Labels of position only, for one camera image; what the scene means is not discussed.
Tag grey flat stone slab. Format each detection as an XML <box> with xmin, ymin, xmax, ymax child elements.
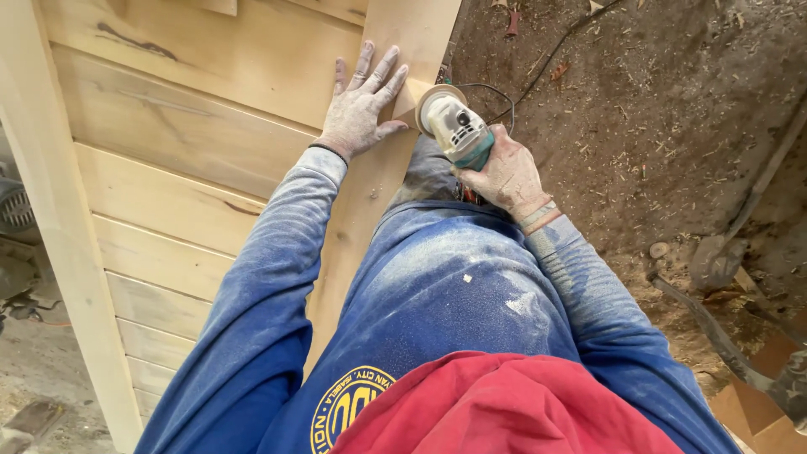
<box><xmin>0</xmin><ymin>399</ymin><xmax>67</xmax><ymax>454</ymax></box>

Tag pale wooden panelled door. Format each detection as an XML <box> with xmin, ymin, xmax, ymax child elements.
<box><xmin>0</xmin><ymin>0</ymin><xmax>462</xmax><ymax>454</ymax></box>

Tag brown cardboard pieces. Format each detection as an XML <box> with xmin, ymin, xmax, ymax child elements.
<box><xmin>707</xmin><ymin>328</ymin><xmax>807</xmax><ymax>454</ymax></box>

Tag black wrist band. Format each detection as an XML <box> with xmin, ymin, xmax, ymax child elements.
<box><xmin>308</xmin><ymin>143</ymin><xmax>349</xmax><ymax>169</ymax></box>

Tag long-handled dirty shovel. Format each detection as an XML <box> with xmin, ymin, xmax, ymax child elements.
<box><xmin>688</xmin><ymin>95</ymin><xmax>807</xmax><ymax>291</ymax></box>

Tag black power cable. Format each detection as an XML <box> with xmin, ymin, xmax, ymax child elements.
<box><xmin>453</xmin><ymin>0</ymin><xmax>625</xmax><ymax>136</ymax></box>

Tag person's left hand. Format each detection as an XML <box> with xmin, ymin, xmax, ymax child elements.
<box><xmin>315</xmin><ymin>41</ymin><xmax>411</xmax><ymax>162</ymax></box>

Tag dark curved metal bar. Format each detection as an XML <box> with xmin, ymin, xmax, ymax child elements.
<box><xmin>647</xmin><ymin>271</ymin><xmax>807</xmax><ymax>430</ymax></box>

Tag grey electric motor machine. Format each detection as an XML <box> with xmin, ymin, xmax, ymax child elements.
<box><xmin>0</xmin><ymin>161</ymin><xmax>64</xmax><ymax>329</ymax></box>

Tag person's right hand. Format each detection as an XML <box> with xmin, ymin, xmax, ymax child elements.
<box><xmin>451</xmin><ymin>124</ymin><xmax>553</xmax><ymax>223</ymax></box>

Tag grey dusty trousers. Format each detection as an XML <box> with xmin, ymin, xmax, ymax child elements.
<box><xmin>386</xmin><ymin>135</ymin><xmax>470</xmax><ymax>212</ymax></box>

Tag grey wrist band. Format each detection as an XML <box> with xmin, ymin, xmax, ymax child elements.
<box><xmin>517</xmin><ymin>201</ymin><xmax>559</xmax><ymax>232</ymax></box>

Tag blue dusty sweatshirt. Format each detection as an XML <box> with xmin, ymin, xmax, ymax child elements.
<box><xmin>134</xmin><ymin>146</ymin><xmax>744</xmax><ymax>454</ymax></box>

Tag white and teal angle grinder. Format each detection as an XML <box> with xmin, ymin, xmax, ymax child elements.
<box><xmin>415</xmin><ymin>84</ymin><xmax>496</xmax><ymax>172</ymax></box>

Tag red cloth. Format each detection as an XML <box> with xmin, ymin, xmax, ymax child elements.
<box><xmin>329</xmin><ymin>351</ymin><xmax>685</xmax><ymax>454</ymax></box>

